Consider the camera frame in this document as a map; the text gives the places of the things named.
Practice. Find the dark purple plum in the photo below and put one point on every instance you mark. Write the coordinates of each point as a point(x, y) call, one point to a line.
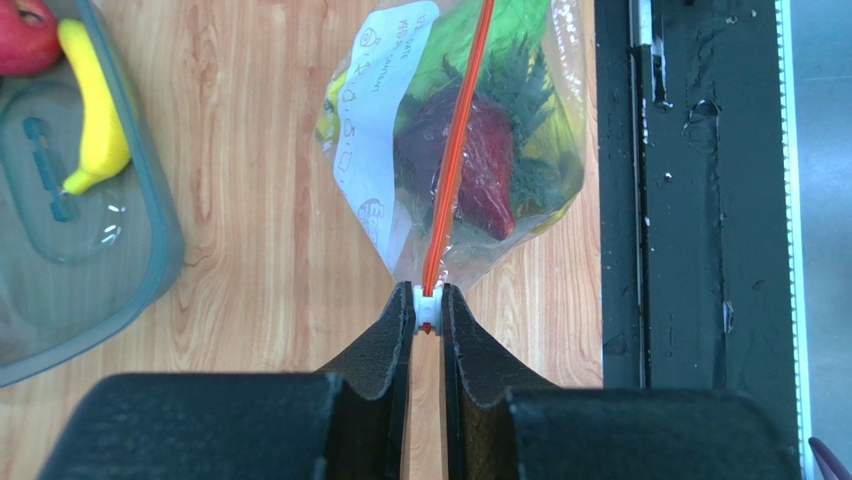
point(484, 193)

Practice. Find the single yellow banana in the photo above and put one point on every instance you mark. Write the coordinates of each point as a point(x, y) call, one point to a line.
point(103, 151)

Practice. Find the clear zip top bag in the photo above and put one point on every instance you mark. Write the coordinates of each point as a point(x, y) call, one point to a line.
point(401, 45)

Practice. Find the red pomegranate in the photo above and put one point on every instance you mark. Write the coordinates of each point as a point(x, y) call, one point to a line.
point(29, 38)

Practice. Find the grey transparent plastic container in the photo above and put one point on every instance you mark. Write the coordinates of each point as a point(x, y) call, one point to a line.
point(77, 269)

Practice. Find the yellow banana bunch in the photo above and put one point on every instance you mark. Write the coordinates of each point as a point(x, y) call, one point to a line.
point(449, 77)

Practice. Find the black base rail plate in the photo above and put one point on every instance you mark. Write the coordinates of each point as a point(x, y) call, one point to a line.
point(696, 286)

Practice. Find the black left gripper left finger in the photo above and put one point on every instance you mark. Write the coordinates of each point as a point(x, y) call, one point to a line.
point(345, 420)

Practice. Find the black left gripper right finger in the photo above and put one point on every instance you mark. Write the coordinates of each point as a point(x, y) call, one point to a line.
point(505, 421)

